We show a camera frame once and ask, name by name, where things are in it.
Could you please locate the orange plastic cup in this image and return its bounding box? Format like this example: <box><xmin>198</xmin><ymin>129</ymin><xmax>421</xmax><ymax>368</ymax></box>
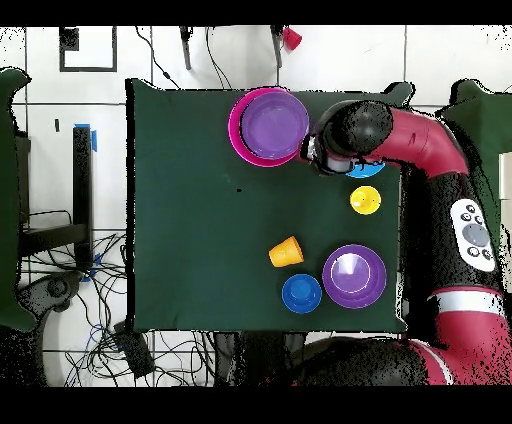
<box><xmin>268</xmin><ymin>235</ymin><xmax>305</xmax><ymax>269</ymax></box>

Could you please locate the pink plastic bowl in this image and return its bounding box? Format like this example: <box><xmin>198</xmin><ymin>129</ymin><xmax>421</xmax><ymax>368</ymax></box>
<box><xmin>227</xmin><ymin>86</ymin><xmax>305</xmax><ymax>168</ymax></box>

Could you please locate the purple plastic bowl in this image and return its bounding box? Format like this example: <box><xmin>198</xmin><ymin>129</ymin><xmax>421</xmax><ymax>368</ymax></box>
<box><xmin>321</xmin><ymin>244</ymin><xmax>388</xmax><ymax>310</ymax></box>
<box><xmin>240</xmin><ymin>90</ymin><xmax>311</xmax><ymax>161</ymax></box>

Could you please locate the yellow plastic cup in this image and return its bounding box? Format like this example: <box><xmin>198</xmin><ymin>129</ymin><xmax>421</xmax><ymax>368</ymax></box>
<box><xmin>349</xmin><ymin>185</ymin><xmax>382</xmax><ymax>216</ymax></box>

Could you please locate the light blue plastic bowl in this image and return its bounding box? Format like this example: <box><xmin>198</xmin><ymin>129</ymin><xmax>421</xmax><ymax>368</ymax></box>
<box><xmin>344</xmin><ymin>159</ymin><xmax>387</xmax><ymax>180</ymax></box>

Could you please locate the dark green table cloth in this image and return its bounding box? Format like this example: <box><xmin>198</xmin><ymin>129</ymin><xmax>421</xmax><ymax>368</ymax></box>
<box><xmin>124</xmin><ymin>77</ymin><xmax>414</xmax><ymax>336</ymax></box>

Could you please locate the small dark blue bowl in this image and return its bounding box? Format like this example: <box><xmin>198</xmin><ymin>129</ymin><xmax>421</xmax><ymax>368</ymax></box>
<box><xmin>281</xmin><ymin>273</ymin><xmax>323</xmax><ymax>315</ymax></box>

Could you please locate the grey tripod leg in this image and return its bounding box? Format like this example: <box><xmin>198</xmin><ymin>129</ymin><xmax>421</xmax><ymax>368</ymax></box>
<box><xmin>178</xmin><ymin>26</ymin><xmax>194</xmax><ymax>72</ymax></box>
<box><xmin>270</xmin><ymin>25</ymin><xmax>284</xmax><ymax>69</ymax></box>

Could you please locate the blue tape strip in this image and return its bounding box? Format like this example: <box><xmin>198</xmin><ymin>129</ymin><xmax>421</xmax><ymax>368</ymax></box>
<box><xmin>74</xmin><ymin>123</ymin><xmax>98</xmax><ymax>153</ymax></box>

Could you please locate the red plastic cup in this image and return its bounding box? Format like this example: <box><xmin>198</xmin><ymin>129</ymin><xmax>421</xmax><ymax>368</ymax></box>
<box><xmin>282</xmin><ymin>26</ymin><xmax>304</xmax><ymax>52</ymax></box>

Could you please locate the black power strip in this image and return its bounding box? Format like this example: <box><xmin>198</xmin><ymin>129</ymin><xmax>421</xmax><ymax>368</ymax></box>
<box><xmin>112</xmin><ymin>320</ymin><xmax>156</xmax><ymax>379</ymax></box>

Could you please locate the black office chair base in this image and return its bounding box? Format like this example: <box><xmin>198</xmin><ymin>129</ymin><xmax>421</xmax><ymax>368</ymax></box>
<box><xmin>17</xmin><ymin>270</ymin><xmax>83</xmax><ymax>319</ymax></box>

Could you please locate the green cloth side table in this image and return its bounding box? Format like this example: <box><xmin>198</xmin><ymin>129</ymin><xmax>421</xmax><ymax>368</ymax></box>
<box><xmin>0</xmin><ymin>66</ymin><xmax>38</xmax><ymax>333</ymax></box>
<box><xmin>434</xmin><ymin>78</ymin><xmax>512</xmax><ymax>249</ymax></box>

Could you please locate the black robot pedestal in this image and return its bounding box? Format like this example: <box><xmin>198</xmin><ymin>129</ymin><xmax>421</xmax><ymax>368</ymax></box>
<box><xmin>213</xmin><ymin>330</ymin><xmax>307</xmax><ymax>387</ymax></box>

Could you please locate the tangle of floor cables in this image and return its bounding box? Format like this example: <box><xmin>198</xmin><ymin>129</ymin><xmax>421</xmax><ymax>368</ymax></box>
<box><xmin>19</xmin><ymin>209</ymin><xmax>217</xmax><ymax>387</ymax></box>

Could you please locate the black floor cable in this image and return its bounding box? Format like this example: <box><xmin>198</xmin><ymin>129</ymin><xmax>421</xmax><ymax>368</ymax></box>
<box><xmin>134</xmin><ymin>26</ymin><xmax>183</xmax><ymax>90</ymax></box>

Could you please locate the black table frame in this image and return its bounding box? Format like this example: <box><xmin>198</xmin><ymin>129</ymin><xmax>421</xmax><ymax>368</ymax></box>
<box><xmin>15</xmin><ymin>125</ymin><xmax>95</xmax><ymax>271</ymax></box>

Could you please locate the black square floor frame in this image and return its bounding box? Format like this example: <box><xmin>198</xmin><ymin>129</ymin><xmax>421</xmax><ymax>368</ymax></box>
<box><xmin>58</xmin><ymin>26</ymin><xmax>118</xmax><ymax>74</ymax></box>

